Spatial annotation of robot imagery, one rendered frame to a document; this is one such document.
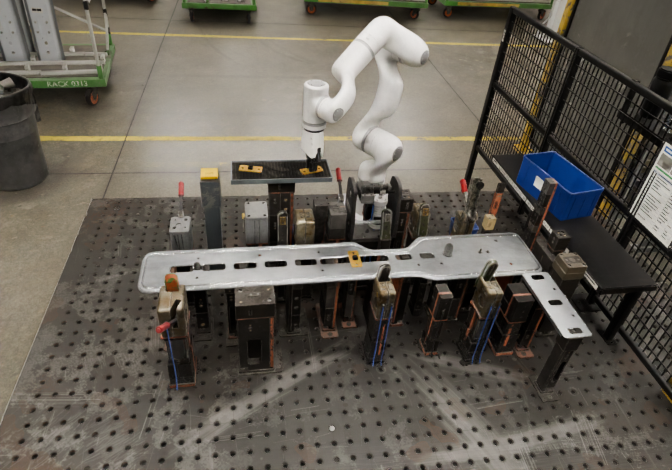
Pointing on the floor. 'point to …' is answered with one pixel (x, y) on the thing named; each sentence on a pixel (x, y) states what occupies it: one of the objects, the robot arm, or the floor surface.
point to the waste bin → (19, 135)
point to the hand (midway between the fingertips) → (311, 164)
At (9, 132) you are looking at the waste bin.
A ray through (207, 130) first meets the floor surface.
